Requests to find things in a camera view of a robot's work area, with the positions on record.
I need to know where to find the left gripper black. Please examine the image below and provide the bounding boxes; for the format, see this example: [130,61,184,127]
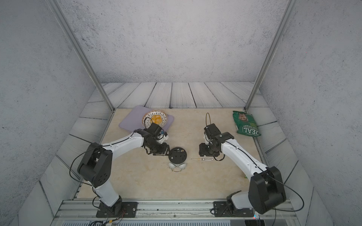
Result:
[146,138,173,155]

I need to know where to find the small screwdriver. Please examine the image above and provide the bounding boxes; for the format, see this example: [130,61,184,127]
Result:
[191,158,214,161]

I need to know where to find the black round alarm clock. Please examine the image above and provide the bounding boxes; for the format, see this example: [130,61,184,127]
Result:
[168,147,187,173]

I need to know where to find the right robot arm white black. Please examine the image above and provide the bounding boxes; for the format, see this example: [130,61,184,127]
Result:
[199,132,287,214]

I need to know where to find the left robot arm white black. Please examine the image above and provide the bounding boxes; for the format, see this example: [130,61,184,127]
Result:
[77,129,170,207]

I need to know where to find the yellow fruit in bowl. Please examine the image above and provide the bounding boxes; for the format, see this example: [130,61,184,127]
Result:
[151,115,163,125]

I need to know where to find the patterned bowl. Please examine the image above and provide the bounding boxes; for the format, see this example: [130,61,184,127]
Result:
[142,110,168,128]

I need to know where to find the purple mat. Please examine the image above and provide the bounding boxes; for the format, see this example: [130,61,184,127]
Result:
[119,105,164,132]

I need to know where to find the green snack bag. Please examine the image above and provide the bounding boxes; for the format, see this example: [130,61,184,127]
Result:
[232,111,261,137]

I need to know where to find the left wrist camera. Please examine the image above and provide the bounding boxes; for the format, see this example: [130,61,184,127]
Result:
[146,122,168,141]

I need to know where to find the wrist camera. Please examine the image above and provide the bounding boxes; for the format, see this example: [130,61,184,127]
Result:
[204,123,221,143]
[146,122,168,141]

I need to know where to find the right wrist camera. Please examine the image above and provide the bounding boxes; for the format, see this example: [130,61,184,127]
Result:
[204,123,221,143]

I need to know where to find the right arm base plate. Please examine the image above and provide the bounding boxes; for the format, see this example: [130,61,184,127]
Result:
[210,201,254,218]

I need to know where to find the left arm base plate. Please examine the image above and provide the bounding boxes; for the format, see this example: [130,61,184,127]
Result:
[96,202,138,218]

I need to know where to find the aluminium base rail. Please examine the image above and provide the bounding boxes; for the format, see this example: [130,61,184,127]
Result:
[51,198,300,226]

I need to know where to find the aluminium corner post right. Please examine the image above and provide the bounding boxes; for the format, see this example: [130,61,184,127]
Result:
[244,0,297,111]

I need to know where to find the aluminium corner post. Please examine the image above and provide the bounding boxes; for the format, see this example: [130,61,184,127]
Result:
[46,0,115,113]
[244,0,297,111]

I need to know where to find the aluminium corner post left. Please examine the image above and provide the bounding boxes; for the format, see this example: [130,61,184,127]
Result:
[46,0,115,113]

